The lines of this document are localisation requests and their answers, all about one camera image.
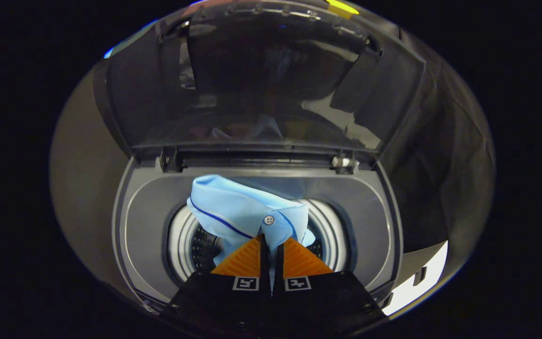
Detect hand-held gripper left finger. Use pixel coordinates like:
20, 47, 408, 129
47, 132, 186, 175
160, 234, 272, 339

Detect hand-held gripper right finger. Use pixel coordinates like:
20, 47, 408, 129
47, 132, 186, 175
273, 237, 388, 339

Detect light blue polo shirt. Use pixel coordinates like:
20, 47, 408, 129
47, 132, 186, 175
187, 175, 316, 283

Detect dark glass washing machine lid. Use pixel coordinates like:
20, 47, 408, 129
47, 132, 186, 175
93, 0, 427, 166

